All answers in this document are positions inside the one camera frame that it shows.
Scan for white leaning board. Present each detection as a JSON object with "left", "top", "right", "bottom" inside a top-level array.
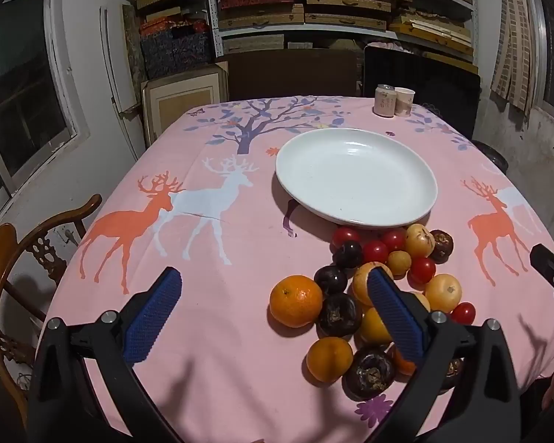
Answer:
[{"left": 99, "top": 6, "right": 145, "bottom": 160}]

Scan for pink drink can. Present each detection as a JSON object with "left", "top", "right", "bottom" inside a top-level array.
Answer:
[{"left": 374, "top": 84, "right": 396, "bottom": 117}]

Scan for carved wooden chair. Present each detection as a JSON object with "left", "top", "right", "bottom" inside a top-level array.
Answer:
[{"left": 0, "top": 194, "right": 103, "bottom": 425}]

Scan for dark blue patterned boxes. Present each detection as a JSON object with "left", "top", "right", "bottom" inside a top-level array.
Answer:
[{"left": 140, "top": 28, "right": 213, "bottom": 80}]

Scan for shelf of flat boxes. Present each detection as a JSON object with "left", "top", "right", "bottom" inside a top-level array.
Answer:
[{"left": 129, "top": 0, "right": 474, "bottom": 61}]

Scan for small tan round fruit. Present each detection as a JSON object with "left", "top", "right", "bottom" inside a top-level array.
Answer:
[{"left": 387, "top": 250, "right": 413, "bottom": 276}]

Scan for dark purple mangosteen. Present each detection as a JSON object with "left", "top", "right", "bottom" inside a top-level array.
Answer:
[
  {"left": 316, "top": 292, "right": 363, "bottom": 339},
  {"left": 438, "top": 357, "right": 465, "bottom": 395},
  {"left": 342, "top": 345, "right": 396, "bottom": 401}
]

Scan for small orange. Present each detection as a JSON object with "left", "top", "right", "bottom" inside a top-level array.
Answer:
[{"left": 306, "top": 337, "right": 354, "bottom": 384}]

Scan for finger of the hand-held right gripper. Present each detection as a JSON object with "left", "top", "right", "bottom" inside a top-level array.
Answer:
[{"left": 530, "top": 244, "right": 554, "bottom": 297}]

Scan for large orange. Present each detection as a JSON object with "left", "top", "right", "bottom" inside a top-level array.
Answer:
[{"left": 270, "top": 275, "right": 325, "bottom": 328}]

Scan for pink deer-print tablecloth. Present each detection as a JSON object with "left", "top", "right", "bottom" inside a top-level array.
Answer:
[{"left": 39, "top": 96, "right": 554, "bottom": 443}]

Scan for dark purple plum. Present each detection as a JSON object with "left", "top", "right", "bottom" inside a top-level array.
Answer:
[
  {"left": 332, "top": 241, "right": 364, "bottom": 269},
  {"left": 314, "top": 265, "right": 348, "bottom": 295}
]

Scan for white metal shelf rack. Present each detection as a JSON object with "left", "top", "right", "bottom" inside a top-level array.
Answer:
[{"left": 204, "top": 0, "right": 480, "bottom": 63}]

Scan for dark brown wrinkled fruit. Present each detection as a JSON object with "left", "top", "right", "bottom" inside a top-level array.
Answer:
[{"left": 428, "top": 229, "right": 455, "bottom": 263}]

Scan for beige checked curtain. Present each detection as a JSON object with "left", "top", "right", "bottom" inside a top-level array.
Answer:
[{"left": 489, "top": 0, "right": 544, "bottom": 120}]

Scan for pink paper cup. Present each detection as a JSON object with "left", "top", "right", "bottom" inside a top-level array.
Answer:
[{"left": 394, "top": 87, "right": 415, "bottom": 117}]

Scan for white ceramic plate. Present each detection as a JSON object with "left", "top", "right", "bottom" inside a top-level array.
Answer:
[{"left": 276, "top": 128, "right": 438, "bottom": 230}]

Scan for framed beige picture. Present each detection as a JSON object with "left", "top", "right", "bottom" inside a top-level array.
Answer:
[{"left": 141, "top": 70, "right": 223, "bottom": 147}]

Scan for red cherry tomato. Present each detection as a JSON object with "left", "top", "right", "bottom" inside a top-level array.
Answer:
[
  {"left": 362, "top": 240, "right": 389, "bottom": 265},
  {"left": 380, "top": 228, "right": 408, "bottom": 252},
  {"left": 408, "top": 257, "right": 437, "bottom": 285},
  {"left": 451, "top": 302, "right": 476, "bottom": 324},
  {"left": 331, "top": 226, "right": 362, "bottom": 249}
]

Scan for speckled yellow oval fruit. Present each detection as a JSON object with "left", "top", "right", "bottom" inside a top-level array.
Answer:
[{"left": 405, "top": 224, "right": 435, "bottom": 259}]

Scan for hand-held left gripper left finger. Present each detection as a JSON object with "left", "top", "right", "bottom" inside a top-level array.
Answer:
[{"left": 28, "top": 267, "right": 185, "bottom": 443}]

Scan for brown wooden board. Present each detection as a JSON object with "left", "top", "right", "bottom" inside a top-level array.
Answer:
[{"left": 216, "top": 49, "right": 362, "bottom": 102}]

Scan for white-framed window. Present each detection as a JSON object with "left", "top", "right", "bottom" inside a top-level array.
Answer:
[{"left": 0, "top": 0, "right": 89, "bottom": 222}]

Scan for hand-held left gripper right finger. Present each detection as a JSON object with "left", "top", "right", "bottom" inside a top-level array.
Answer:
[{"left": 365, "top": 268, "right": 522, "bottom": 443}]

